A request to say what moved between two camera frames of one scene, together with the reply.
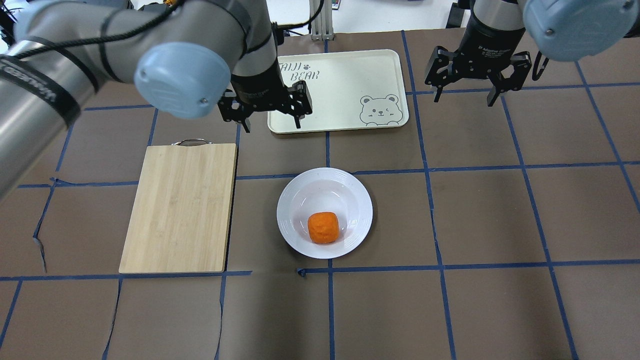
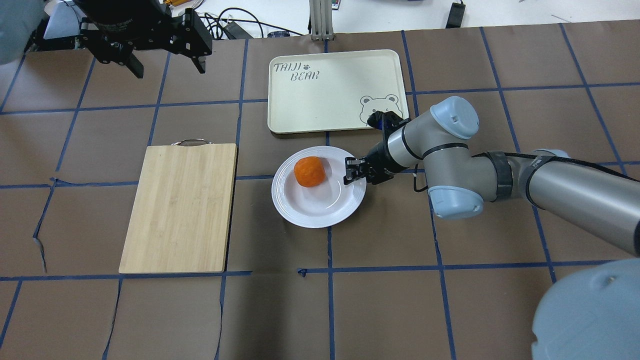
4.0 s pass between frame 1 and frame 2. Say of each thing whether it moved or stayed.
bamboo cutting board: stayed
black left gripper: moved
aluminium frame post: stayed
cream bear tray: stayed
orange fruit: moved
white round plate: moved
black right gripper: moved
